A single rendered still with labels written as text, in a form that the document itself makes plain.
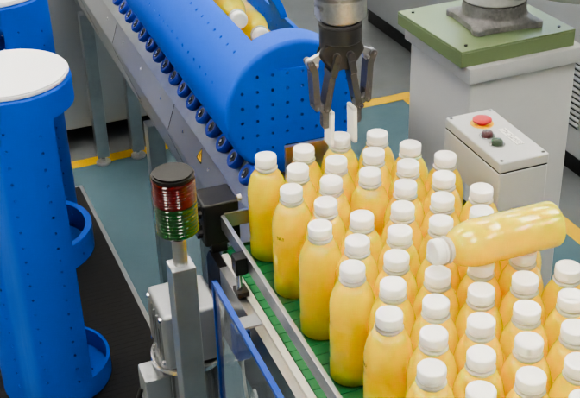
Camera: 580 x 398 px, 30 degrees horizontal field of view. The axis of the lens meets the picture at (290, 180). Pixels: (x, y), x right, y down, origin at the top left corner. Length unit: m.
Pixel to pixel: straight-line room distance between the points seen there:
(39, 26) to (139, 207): 1.13
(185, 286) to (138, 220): 2.25
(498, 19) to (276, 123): 0.73
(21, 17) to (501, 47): 1.28
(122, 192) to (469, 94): 1.85
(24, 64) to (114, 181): 1.65
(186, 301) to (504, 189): 0.62
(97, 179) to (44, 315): 1.56
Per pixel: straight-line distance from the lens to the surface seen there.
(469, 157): 1.99
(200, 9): 2.31
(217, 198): 1.98
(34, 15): 3.01
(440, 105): 2.69
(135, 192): 4.05
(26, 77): 2.48
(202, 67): 2.19
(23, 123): 2.42
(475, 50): 2.51
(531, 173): 1.95
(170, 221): 1.55
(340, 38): 1.82
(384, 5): 5.26
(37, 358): 2.76
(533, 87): 2.65
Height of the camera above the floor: 2.00
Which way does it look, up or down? 30 degrees down
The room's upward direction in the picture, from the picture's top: 2 degrees counter-clockwise
